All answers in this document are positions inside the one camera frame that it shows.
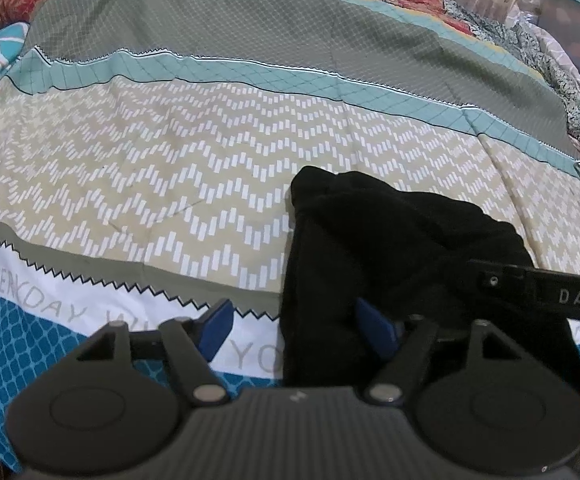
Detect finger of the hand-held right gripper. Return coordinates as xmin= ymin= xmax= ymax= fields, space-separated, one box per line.
xmin=467 ymin=258 xmax=541 ymax=306

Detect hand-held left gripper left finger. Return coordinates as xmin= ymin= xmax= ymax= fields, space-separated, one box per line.
xmin=75 ymin=299 xmax=234 ymax=407

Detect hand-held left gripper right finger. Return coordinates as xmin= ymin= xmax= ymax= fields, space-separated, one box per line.
xmin=355 ymin=297 xmax=514 ymax=406

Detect black pants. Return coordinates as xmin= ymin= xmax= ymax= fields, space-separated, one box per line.
xmin=279 ymin=165 xmax=580 ymax=391

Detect zigzag patterned bedspread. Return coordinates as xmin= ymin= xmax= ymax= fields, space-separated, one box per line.
xmin=0 ymin=0 xmax=580 ymax=471

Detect black and white patterned cloth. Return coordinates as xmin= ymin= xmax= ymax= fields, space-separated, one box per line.
xmin=442 ymin=0 xmax=580 ymax=143

